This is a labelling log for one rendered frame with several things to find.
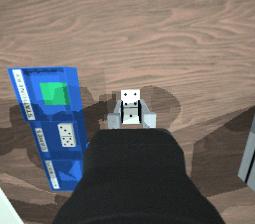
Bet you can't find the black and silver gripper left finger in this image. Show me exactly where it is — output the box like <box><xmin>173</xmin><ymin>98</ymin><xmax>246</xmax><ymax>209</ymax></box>
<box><xmin>107</xmin><ymin>100</ymin><xmax>124</xmax><ymax>129</ymax></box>

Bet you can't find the blue three-compartment bin rack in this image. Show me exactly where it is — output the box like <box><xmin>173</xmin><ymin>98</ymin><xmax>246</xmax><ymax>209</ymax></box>
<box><xmin>7</xmin><ymin>66</ymin><xmax>88</xmax><ymax>191</ymax></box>

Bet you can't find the white domino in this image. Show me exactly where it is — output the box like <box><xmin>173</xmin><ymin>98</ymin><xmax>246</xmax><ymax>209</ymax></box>
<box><xmin>121</xmin><ymin>89</ymin><xmax>139</xmax><ymax>124</ymax></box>
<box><xmin>58</xmin><ymin>123</ymin><xmax>76</xmax><ymax>147</ymax></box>

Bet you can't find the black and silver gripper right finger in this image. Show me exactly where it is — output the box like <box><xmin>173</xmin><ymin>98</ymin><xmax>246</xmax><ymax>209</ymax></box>
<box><xmin>138</xmin><ymin>99</ymin><xmax>156</xmax><ymax>129</ymax></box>

